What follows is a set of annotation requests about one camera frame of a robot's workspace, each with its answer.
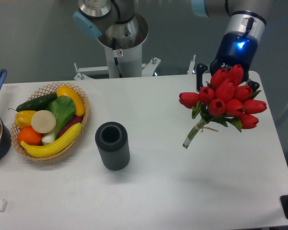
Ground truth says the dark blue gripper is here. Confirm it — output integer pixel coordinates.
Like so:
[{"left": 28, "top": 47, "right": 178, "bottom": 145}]
[{"left": 196, "top": 33, "right": 260, "bottom": 92}]

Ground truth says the red tulip bouquet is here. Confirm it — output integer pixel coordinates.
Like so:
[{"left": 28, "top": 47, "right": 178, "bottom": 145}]
[{"left": 179, "top": 64, "right": 267, "bottom": 149}]

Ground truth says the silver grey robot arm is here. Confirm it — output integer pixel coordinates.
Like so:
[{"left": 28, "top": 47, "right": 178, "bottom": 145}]
[{"left": 73, "top": 0, "right": 271, "bottom": 92}]

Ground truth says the dark grey ribbed vase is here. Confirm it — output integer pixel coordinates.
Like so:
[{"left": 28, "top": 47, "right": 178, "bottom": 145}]
[{"left": 95, "top": 122, "right": 130, "bottom": 171}]

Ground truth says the purple eggplant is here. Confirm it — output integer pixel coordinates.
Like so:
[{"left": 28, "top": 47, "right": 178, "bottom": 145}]
[{"left": 58, "top": 116, "right": 83, "bottom": 138}]

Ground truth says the yellow squash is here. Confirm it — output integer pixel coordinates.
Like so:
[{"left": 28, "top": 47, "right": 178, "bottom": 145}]
[{"left": 57, "top": 85, "right": 85, "bottom": 116}]

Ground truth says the green leafy bok choy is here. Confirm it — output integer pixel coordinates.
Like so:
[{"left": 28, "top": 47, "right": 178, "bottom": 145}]
[{"left": 42, "top": 96, "right": 75, "bottom": 145}]

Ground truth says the woven wicker basket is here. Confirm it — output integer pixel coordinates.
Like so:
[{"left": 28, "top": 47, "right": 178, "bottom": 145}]
[{"left": 11, "top": 82, "right": 90, "bottom": 161}]

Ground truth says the green cucumber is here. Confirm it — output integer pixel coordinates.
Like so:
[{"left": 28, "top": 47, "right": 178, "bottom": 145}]
[{"left": 9, "top": 93, "right": 57, "bottom": 112}]

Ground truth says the beige round disc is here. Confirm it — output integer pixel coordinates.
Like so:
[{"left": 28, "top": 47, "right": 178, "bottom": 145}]
[{"left": 31, "top": 110, "right": 56, "bottom": 134}]

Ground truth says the orange fruit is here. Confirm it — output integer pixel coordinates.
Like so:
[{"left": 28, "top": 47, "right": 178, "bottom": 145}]
[{"left": 17, "top": 127, "right": 42, "bottom": 146}]

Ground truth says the yellow banana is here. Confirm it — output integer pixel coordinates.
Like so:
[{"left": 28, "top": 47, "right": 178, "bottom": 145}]
[{"left": 21, "top": 123, "right": 82, "bottom": 158}]

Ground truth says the yellow bell pepper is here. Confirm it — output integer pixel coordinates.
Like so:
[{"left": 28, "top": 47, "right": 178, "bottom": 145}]
[{"left": 14, "top": 110, "right": 36, "bottom": 129}]

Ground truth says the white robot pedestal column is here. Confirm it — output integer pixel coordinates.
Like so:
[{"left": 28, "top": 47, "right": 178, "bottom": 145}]
[{"left": 104, "top": 44, "right": 142, "bottom": 79}]

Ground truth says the white metal base frame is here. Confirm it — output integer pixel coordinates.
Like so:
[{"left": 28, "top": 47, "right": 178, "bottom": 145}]
[{"left": 73, "top": 55, "right": 196, "bottom": 81}]

